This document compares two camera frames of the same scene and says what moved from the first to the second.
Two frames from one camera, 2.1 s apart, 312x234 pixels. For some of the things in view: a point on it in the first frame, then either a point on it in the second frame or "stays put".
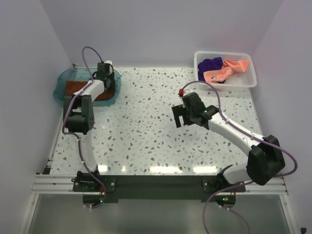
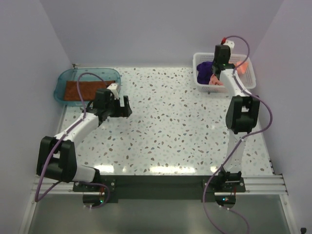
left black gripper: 112,86 to 122,111
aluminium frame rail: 51,183 stays put
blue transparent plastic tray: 83,74 stays put
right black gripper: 180,110 to 229,56
